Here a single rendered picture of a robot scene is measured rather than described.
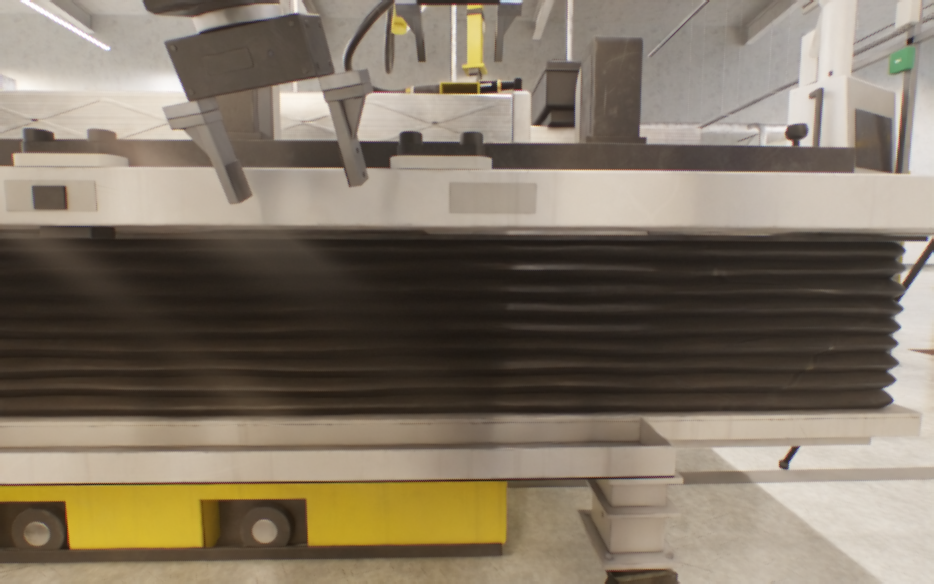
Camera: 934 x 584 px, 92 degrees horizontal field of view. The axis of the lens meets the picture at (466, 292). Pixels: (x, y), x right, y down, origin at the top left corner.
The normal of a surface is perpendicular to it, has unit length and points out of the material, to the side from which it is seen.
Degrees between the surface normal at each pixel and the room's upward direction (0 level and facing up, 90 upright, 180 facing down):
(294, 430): 90
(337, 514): 90
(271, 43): 114
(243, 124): 90
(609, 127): 90
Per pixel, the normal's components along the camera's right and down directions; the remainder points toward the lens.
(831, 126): -0.89, 0.04
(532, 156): 0.04, 0.10
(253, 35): -0.09, 0.49
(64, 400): 0.02, -0.79
